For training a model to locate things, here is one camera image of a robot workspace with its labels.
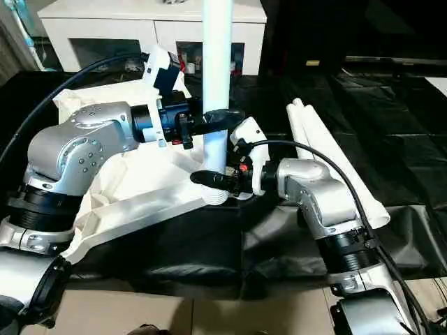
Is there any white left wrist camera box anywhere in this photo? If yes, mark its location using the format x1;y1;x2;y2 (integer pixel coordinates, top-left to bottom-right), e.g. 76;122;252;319
142;45;187;100

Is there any white plastic table top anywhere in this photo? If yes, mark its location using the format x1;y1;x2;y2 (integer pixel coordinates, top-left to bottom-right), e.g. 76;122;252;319
52;68;244;267

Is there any white plastic table leg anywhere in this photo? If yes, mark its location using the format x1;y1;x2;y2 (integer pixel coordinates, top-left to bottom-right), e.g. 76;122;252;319
299;101;391;230
201;0;235;205
286;103;318;163
292;99;343;175

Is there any white cabinet with glass doors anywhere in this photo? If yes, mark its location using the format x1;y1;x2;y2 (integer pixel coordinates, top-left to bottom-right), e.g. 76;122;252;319
38;0;268;76

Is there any black mat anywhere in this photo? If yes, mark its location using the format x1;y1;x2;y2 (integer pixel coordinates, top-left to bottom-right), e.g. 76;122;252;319
0;59;447;301

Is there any grey curtain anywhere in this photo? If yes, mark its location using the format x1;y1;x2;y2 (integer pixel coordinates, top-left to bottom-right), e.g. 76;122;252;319
0;7;32;84

